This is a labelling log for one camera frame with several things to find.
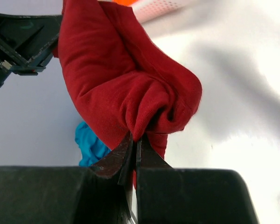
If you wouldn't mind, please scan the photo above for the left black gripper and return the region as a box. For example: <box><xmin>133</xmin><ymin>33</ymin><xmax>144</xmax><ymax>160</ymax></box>
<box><xmin>0</xmin><ymin>14</ymin><xmax>62</xmax><ymax>88</ymax></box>

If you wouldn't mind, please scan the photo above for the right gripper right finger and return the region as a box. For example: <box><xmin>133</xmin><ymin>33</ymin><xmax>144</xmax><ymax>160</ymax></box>
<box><xmin>136</xmin><ymin>136</ymin><xmax>258</xmax><ymax>224</ymax></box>

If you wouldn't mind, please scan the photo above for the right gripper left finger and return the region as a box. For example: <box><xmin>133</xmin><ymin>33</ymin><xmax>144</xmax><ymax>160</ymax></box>
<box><xmin>0</xmin><ymin>134</ymin><xmax>133</xmax><ymax>224</ymax></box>

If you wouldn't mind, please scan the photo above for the dark red t shirt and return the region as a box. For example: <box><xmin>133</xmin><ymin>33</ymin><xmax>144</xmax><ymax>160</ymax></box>
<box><xmin>54</xmin><ymin>0</ymin><xmax>202</xmax><ymax>157</ymax></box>

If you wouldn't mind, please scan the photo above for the white plastic basket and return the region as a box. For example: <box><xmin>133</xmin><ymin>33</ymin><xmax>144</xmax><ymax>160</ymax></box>
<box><xmin>131</xmin><ymin>0</ymin><xmax>195</xmax><ymax>23</ymax></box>

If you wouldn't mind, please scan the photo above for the teal blue t shirt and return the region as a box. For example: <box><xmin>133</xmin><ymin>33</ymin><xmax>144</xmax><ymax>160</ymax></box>
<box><xmin>75</xmin><ymin>122</ymin><xmax>111</xmax><ymax>167</ymax></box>

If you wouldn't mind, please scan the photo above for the rolled orange t shirt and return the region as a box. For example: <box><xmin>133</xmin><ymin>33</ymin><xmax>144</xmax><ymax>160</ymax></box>
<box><xmin>113</xmin><ymin>0</ymin><xmax>138</xmax><ymax>7</ymax></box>

